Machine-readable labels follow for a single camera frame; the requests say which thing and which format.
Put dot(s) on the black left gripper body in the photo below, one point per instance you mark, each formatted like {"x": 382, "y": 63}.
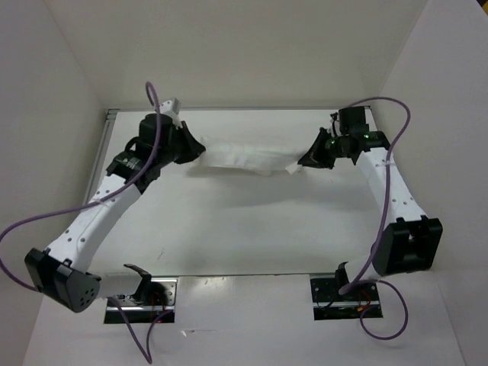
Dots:
{"x": 165, "y": 153}

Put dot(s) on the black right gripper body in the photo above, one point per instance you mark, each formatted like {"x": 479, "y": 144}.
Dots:
{"x": 340, "y": 141}

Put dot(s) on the white fabric skirt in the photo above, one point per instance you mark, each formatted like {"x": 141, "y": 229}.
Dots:
{"x": 264, "y": 157}

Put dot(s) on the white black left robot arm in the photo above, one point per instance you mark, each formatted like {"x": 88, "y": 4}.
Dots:
{"x": 60, "y": 271}

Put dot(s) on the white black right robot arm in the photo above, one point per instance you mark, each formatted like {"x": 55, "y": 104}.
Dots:
{"x": 407, "y": 239}

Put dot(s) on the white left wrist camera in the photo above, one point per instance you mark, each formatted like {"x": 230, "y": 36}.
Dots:
{"x": 171, "y": 108}

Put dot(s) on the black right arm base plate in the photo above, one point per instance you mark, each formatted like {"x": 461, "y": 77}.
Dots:
{"x": 329, "y": 305}

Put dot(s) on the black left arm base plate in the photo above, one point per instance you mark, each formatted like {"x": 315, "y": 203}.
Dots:
{"x": 159, "y": 305}

